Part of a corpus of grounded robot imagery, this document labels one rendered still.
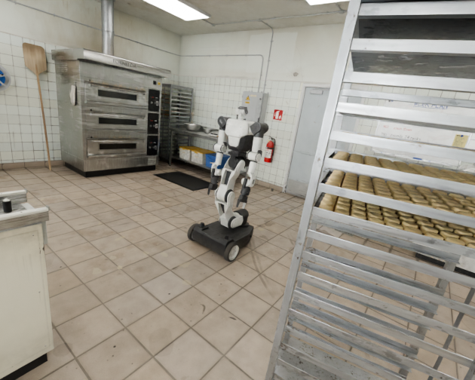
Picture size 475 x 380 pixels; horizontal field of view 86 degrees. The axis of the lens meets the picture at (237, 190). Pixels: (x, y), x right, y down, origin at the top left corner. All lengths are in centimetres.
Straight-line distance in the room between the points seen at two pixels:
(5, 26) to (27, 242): 459
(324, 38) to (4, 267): 494
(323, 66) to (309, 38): 56
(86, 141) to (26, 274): 367
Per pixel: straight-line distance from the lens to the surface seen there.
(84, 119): 495
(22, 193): 174
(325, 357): 186
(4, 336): 173
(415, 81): 93
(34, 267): 157
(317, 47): 520
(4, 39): 572
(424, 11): 97
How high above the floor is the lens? 145
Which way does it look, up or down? 17 degrees down
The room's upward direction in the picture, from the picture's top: 8 degrees clockwise
